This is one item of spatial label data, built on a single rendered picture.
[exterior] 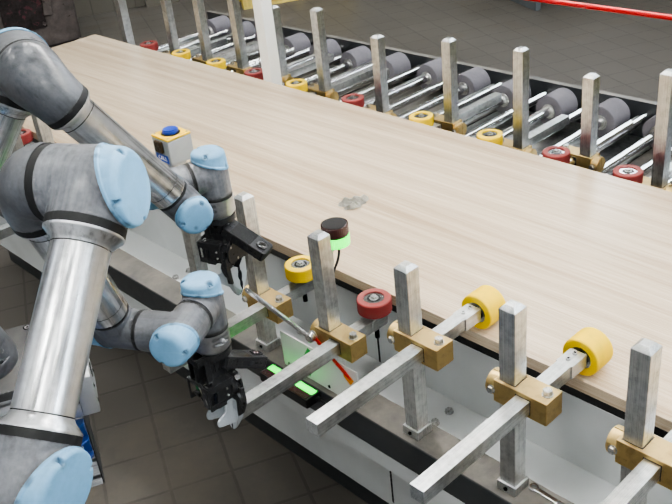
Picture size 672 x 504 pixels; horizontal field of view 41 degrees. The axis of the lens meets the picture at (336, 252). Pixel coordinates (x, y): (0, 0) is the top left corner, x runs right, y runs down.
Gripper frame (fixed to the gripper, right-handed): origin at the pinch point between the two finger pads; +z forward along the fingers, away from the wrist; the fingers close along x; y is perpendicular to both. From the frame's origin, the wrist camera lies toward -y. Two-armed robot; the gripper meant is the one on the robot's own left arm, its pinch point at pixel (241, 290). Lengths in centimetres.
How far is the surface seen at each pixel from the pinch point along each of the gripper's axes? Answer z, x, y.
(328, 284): -6.4, 0.4, -23.7
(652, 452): -5, 28, -95
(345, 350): 7.5, 4.3, -28.2
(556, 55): 93, -441, 36
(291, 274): 2.7, -13.5, -5.6
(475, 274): 2, -26, -48
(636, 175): 2, -85, -73
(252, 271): -0.8, -7.0, 0.9
